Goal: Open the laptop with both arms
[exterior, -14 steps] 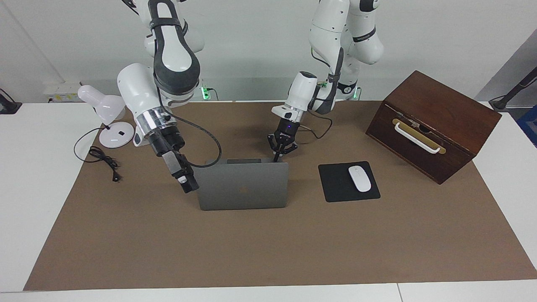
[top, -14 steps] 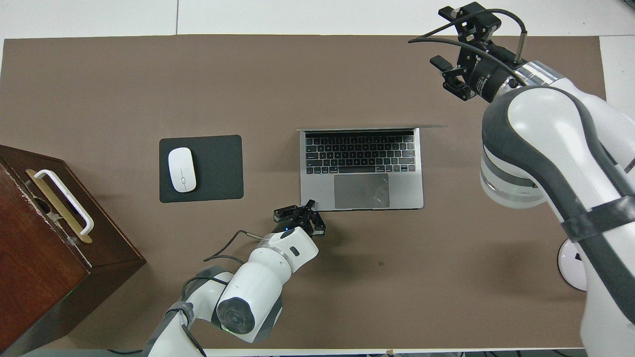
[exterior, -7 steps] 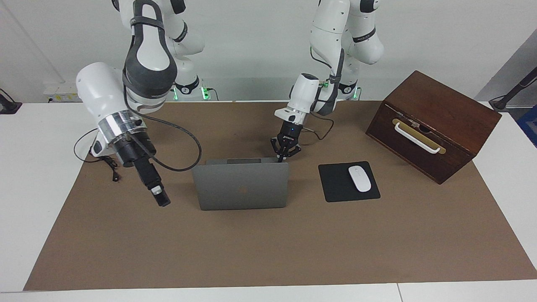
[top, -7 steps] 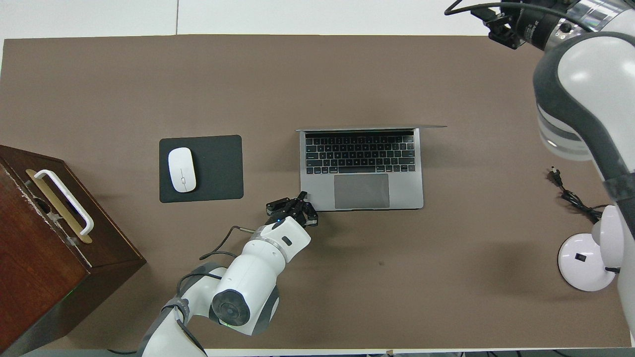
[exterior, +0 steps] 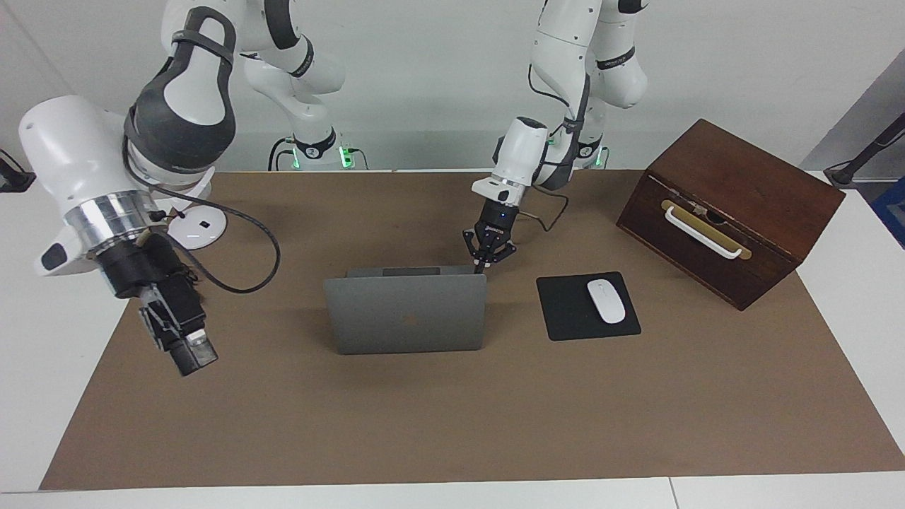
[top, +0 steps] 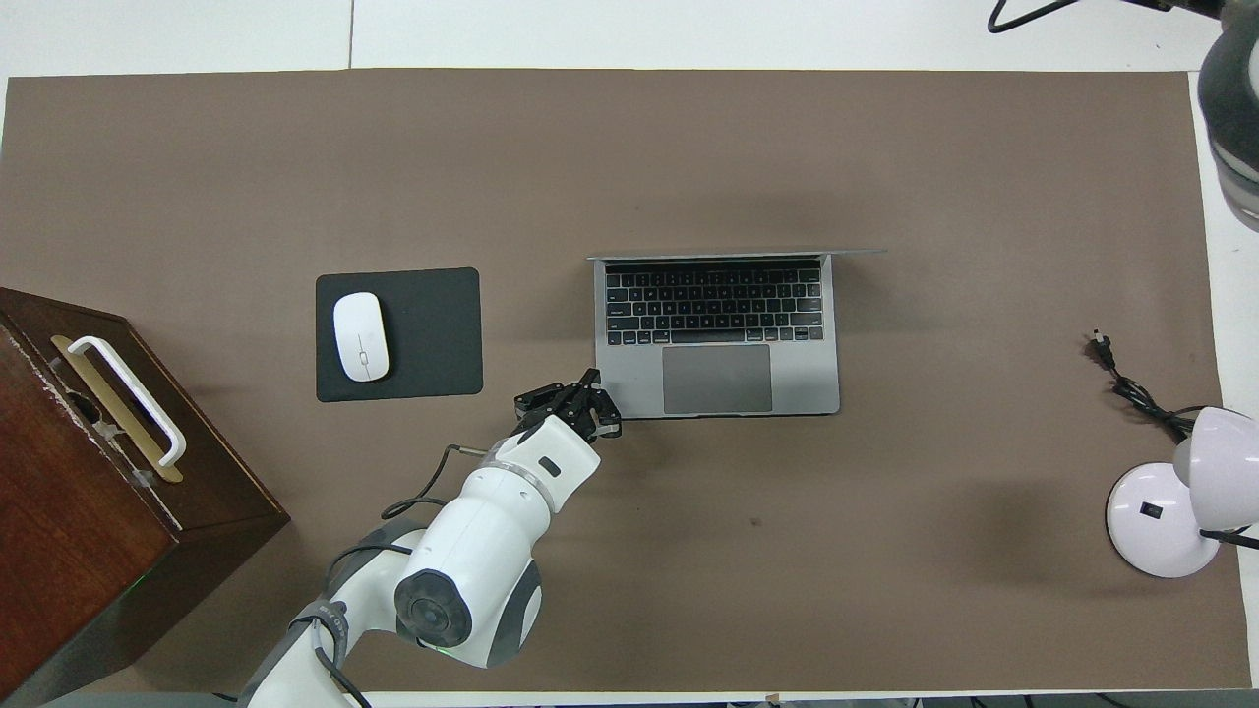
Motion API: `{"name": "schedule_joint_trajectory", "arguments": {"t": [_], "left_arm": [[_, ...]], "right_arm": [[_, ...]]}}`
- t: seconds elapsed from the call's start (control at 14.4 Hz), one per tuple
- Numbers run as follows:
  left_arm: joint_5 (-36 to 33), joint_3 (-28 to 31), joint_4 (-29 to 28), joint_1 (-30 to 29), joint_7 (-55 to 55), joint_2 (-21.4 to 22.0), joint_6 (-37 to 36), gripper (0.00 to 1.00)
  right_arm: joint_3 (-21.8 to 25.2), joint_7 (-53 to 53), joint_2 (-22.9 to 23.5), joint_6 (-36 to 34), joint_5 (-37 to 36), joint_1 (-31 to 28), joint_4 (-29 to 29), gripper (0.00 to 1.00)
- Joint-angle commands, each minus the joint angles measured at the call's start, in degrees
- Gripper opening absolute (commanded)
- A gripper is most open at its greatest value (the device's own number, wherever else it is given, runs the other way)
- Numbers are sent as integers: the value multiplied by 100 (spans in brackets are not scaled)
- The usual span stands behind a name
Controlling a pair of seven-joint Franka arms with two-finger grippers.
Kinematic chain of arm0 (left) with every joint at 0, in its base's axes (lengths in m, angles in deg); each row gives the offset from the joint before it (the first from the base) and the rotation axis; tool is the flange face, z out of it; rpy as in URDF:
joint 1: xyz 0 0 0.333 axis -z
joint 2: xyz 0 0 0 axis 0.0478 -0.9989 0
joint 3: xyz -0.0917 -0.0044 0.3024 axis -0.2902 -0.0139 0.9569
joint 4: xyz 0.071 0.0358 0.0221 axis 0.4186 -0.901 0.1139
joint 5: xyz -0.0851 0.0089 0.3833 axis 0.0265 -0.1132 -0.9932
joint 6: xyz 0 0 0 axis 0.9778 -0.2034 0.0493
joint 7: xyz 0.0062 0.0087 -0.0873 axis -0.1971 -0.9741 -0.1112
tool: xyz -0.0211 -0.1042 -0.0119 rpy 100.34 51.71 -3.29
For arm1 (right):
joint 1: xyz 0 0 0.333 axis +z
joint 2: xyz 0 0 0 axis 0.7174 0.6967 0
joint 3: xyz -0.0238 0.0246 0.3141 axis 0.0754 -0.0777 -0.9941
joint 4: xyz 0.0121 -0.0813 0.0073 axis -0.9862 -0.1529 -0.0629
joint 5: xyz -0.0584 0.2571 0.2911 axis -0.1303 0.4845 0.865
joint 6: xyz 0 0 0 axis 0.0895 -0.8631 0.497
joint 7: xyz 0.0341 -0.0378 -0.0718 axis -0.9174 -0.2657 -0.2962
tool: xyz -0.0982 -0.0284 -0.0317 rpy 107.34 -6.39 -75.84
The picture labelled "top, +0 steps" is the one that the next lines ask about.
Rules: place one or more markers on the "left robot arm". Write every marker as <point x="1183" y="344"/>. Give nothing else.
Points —
<point x="472" y="560"/>

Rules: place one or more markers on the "grey laptop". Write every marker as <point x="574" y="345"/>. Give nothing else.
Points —
<point x="718" y="334"/>

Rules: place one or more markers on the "black mouse pad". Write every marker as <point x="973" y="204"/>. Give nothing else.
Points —
<point x="433" y="334"/>

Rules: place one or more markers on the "white desk lamp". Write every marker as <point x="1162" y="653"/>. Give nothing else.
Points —
<point x="1170" y="511"/>

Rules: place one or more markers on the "white computer mouse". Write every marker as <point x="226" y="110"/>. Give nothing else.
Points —
<point x="360" y="336"/>

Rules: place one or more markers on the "brown wooden box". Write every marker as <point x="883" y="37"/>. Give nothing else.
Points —
<point x="69" y="521"/>

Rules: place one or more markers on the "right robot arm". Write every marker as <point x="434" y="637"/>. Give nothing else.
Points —
<point x="1231" y="108"/>

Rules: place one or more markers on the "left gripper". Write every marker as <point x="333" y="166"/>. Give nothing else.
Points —
<point x="578" y="412"/>

